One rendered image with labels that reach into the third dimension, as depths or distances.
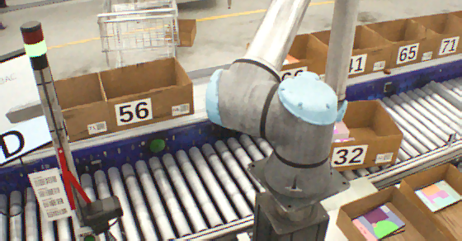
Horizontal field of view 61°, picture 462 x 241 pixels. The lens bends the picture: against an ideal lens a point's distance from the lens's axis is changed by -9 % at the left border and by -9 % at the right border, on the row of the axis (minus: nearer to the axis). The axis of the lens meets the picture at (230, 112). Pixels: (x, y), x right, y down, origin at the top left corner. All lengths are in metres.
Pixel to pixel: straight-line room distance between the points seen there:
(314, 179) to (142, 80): 1.27
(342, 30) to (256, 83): 0.50
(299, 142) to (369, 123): 1.21
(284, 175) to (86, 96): 1.29
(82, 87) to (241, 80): 1.18
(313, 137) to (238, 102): 0.21
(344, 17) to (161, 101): 0.89
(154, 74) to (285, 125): 1.24
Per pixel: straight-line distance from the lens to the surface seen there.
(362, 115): 2.17
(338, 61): 1.52
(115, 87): 2.15
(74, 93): 2.14
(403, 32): 2.96
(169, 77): 2.19
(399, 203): 1.80
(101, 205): 1.32
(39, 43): 1.05
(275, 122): 1.03
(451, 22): 3.20
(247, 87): 1.07
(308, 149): 1.05
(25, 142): 1.30
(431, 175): 1.97
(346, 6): 1.45
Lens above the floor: 2.02
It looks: 34 degrees down
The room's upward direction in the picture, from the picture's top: straight up
